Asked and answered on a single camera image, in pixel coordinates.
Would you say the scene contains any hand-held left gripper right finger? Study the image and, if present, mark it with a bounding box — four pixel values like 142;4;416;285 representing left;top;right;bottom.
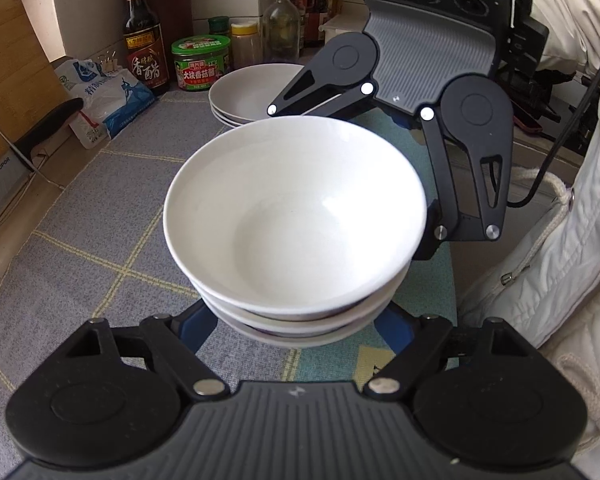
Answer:
362;304;531;397

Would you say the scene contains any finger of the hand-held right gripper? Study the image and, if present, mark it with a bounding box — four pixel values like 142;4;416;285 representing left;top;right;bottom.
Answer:
412;105;511;261
267;66;376;118

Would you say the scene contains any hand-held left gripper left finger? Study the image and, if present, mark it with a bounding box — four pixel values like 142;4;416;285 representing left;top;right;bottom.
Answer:
71;300;230;402

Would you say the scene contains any white pink-flower bowl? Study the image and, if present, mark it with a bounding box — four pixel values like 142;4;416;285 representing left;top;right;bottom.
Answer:
163;116;427;322
200;260;411;339
225;305;392;350

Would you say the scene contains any person's right forearm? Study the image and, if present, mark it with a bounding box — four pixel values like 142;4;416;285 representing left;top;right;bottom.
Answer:
527;0;600;79

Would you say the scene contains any yellow-lid spice jar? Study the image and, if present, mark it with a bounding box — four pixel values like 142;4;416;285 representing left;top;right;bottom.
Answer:
230;21;264;70

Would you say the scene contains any red-cap clear bottle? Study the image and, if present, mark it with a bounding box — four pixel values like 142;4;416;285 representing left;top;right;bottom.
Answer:
261;0;301;66

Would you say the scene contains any green-lid sauce jar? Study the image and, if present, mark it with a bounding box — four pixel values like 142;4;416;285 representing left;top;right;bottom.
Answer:
171;35;232;94

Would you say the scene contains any white plastic box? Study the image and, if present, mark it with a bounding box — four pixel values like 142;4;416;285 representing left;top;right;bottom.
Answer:
320;12;369;43

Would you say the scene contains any red phone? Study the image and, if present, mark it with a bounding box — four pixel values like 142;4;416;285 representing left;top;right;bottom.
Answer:
512;109;549;135

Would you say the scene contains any grey checked dish mat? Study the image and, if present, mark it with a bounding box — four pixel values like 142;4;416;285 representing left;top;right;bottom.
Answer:
0;91;458;396

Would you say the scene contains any dark vinegar bottle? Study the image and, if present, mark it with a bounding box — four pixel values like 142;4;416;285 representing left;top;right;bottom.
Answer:
122;0;170;96

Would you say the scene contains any white blue salt bag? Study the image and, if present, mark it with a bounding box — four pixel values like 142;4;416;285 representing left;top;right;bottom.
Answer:
55;57;157;150

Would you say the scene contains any bamboo cutting board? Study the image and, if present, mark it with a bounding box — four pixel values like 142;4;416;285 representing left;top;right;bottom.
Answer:
0;0;69;176

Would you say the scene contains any black cable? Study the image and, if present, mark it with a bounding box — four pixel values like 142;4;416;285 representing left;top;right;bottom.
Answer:
505;25;600;209

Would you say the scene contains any metal wire rack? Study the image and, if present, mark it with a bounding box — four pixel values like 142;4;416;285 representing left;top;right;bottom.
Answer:
0;120;66;281

